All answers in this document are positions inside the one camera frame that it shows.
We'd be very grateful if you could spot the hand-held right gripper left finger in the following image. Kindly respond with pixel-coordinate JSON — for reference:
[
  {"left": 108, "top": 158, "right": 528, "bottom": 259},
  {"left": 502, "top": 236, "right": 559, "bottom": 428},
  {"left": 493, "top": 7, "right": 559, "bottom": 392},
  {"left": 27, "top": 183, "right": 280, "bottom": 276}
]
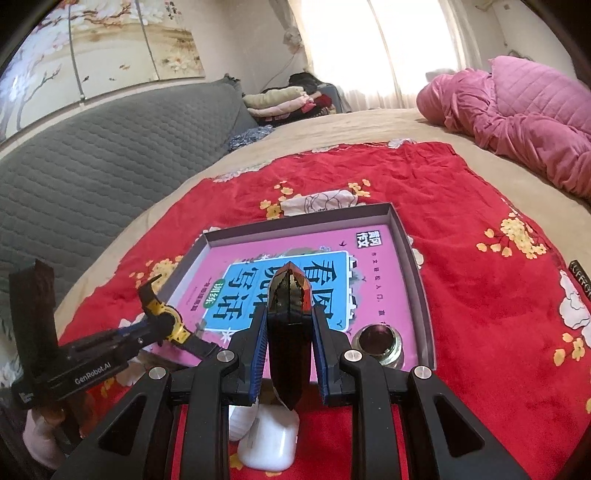
[{"left": 51, "top": 318, "right": 269, "bottom": 480}]

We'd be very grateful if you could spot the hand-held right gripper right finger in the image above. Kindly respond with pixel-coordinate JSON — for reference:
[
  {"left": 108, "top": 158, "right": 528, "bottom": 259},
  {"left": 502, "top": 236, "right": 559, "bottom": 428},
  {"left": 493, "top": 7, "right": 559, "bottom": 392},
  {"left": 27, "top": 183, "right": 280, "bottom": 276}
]
[{"left": 311, "top": 307, "right": 532, "bottom": 480}]

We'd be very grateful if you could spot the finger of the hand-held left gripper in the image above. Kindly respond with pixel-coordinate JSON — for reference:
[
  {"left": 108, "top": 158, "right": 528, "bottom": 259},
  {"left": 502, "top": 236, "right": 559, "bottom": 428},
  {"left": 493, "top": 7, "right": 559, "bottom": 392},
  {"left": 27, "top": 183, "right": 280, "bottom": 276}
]
[
  {"left": 69, "top": 323, "right": 153, "bottom": 352},
  {"left": 111, "top": 335, "right": 160, "bottom": 356}
]

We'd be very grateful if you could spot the black gold faceted tube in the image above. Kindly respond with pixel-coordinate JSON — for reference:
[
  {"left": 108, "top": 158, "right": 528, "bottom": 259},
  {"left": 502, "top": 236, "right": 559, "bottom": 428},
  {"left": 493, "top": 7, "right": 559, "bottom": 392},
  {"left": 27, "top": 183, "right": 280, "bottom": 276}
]
[{"left": 267, "top": 261, "right": 315, "bottom": 411}]

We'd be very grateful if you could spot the yellow black wristwatch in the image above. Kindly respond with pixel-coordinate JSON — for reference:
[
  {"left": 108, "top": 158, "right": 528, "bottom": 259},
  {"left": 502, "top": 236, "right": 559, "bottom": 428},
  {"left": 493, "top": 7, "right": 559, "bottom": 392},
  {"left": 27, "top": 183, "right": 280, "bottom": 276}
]
[{"left": 137, "top": 274, "right": 232, "bottom": 365}]

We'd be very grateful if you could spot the small glass bottle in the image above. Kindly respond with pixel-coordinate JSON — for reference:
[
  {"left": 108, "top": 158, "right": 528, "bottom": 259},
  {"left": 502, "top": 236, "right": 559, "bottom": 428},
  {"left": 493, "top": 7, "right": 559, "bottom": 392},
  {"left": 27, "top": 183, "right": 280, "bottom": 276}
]
[{"left": 352, "top": 324, "right": 404, "bottom": 370}]

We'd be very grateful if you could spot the white bottle lid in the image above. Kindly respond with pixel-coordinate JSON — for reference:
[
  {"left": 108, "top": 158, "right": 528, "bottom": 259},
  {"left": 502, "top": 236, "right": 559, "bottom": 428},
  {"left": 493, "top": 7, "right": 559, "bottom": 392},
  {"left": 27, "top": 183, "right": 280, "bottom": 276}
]
[{"left": 228, "top": 405, "right": 259, "bottom": 441}]

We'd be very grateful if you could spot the white earbuds case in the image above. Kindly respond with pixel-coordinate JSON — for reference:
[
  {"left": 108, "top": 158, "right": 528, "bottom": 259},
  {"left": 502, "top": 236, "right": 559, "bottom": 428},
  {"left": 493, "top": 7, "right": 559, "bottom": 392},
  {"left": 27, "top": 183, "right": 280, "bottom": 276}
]
[{"left": 238, "top": 408, "right": 300, "bottom": 472}]

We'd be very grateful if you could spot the grey cardboard box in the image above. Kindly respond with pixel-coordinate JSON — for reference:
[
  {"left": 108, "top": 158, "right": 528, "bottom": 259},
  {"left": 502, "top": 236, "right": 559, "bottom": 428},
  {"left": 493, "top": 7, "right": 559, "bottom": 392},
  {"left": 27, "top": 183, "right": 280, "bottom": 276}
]
[{"left": 150, "top": 202, "right": 437, "bottom": 384}]

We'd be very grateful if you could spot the person's left forearm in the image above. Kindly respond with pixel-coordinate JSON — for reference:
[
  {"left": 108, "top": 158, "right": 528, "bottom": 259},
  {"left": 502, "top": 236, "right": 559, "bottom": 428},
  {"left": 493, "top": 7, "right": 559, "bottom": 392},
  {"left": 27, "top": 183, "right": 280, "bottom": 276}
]
[{"left": 23, "top": 406, "right": 65, "bottom": 469}]

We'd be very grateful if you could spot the pink book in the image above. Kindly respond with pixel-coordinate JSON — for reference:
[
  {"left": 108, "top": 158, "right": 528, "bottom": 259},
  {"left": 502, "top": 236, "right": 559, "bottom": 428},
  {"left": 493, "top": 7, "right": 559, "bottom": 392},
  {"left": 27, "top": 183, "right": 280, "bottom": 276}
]
[{"left": 159, "top": 226, "right": 423, "bottom": 384}]

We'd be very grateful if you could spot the red floral blanket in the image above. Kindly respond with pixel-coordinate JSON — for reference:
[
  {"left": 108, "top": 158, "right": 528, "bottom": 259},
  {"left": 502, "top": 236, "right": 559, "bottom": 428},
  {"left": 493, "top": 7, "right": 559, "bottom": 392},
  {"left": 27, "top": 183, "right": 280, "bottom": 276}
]
[{"left": 55, "top": 141, "right": 591, "bottom": 480}]

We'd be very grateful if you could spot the grey quilted headboard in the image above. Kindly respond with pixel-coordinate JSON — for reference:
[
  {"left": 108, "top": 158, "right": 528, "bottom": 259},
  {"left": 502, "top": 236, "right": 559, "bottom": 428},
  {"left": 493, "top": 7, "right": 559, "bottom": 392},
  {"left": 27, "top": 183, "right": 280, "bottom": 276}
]
[{"left": 0, "top": 76, "right": 257, "bottom": 333}]

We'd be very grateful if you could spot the blue patterned cloth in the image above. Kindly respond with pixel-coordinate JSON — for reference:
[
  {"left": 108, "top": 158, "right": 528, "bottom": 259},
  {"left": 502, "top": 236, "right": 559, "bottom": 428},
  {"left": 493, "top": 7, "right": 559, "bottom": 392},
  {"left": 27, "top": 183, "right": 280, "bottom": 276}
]
[{"left": 228, "top": 124, "right": 278, "bottom": 151}]

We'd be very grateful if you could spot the stack of folded clothes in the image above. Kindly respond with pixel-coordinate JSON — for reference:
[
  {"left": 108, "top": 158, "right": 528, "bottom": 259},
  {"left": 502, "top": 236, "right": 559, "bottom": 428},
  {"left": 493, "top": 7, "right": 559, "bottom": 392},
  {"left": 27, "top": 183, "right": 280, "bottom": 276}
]
[{"left": 242, "top": 71, "right": 342, "bottom": 125}]

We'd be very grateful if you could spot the black printed band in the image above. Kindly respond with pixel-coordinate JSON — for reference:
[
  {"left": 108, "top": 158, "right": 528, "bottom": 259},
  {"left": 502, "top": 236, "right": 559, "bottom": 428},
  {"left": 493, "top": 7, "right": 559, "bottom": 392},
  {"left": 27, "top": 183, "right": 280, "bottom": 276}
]
[{"left": 569, "top": 261, "right": 591, "bottom": 296}]

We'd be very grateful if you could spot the white curtain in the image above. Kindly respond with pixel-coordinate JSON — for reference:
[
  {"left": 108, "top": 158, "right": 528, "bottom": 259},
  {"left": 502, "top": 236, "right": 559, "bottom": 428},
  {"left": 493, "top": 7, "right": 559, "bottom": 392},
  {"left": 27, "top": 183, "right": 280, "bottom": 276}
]
[{"left": 286, "top": 0, "right": 490, "bottom": 114}]

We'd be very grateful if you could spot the pink quilt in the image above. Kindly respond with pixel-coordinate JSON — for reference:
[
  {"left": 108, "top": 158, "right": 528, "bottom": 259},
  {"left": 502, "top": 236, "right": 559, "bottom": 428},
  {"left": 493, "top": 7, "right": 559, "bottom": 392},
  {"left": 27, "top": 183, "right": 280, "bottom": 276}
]
[{"left": 416, "top": 55, "right": 591, "bottom": 201}]

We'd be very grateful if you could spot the floral wall painting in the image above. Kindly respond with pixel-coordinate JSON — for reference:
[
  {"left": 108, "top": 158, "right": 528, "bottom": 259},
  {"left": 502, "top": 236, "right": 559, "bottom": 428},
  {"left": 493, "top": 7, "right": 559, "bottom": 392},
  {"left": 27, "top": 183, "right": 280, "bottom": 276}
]
[{"left": 0, "top": 0, "right": 206, "bottom": 144}]

